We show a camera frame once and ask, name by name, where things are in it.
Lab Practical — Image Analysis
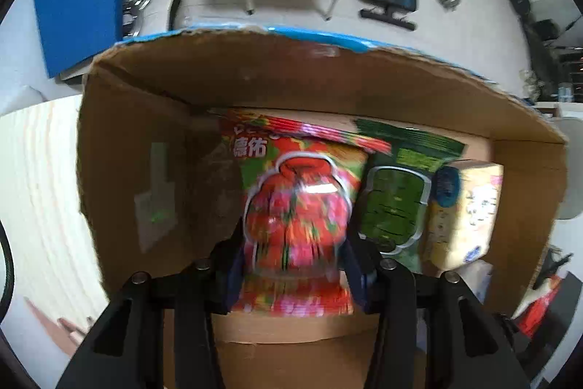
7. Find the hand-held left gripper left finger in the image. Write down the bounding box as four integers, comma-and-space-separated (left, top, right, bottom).
55, 219, 247, 389

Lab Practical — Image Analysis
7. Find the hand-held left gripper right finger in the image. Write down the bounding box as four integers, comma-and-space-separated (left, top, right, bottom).
339, 234, 531, 389

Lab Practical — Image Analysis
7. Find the red snack bag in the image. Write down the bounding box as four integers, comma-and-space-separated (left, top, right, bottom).
219, 109, 393, 318

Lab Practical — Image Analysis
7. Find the green snack bag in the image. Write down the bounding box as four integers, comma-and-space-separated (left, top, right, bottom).
354, 118, 467, 276

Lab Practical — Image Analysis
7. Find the yellow tissue pack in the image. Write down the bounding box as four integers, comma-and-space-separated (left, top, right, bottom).
421, 160, 505, 270

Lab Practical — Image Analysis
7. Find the cardboard box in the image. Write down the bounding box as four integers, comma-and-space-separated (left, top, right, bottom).
77, 23, 568, 389

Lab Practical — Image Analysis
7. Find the red and black object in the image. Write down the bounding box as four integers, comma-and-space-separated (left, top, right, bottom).
514, 248, 575, 339

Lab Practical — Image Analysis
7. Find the black cable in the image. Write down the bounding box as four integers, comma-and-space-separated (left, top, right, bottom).
0, 220, 16, 321

